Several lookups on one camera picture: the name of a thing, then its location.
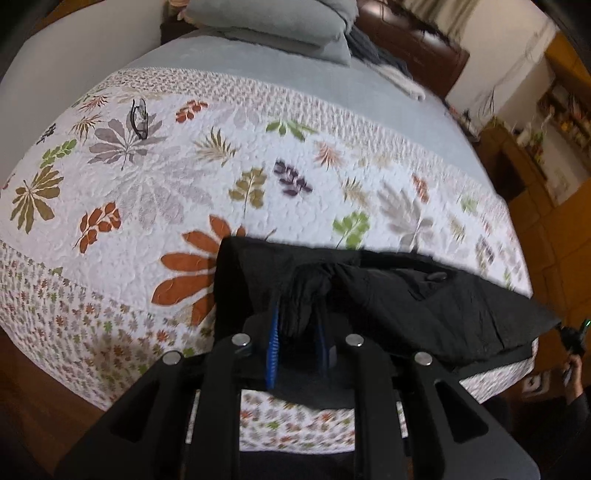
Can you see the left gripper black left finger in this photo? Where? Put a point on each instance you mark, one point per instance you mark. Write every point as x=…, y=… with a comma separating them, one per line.
x=233, y=361

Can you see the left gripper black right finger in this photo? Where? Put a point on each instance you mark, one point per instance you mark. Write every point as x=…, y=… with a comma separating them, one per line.
x=379, y=447

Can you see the black pants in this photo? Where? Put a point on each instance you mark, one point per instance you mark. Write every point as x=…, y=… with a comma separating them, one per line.
x=404, y=302

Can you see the person's right hand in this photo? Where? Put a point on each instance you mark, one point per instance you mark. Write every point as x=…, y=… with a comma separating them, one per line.
x=572, y=379

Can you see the wooden side cabinet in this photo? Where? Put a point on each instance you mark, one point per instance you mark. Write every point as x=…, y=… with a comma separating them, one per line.
x=555, y=238

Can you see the wooden bookshelf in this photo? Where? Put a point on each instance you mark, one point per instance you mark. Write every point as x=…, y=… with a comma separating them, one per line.
x=568, y=97

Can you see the floral quilted bedspread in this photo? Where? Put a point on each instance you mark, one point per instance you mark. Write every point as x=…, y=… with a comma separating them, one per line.
x=108, y=242

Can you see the dark wooden headboard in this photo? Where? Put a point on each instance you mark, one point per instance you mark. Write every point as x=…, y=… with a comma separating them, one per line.
x=434, y=60

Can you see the grey bed sheet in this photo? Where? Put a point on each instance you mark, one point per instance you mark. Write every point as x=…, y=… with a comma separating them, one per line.
x=355, y=87

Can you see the dark grey folded blanket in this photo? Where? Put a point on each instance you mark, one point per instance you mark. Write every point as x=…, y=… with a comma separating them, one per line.
x=392, y=68

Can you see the black eyeglasses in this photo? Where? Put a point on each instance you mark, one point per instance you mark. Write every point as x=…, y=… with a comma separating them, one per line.
x=139, y=118

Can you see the grey pillow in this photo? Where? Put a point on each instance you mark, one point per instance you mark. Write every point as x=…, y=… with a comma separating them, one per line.
x=310, y=28

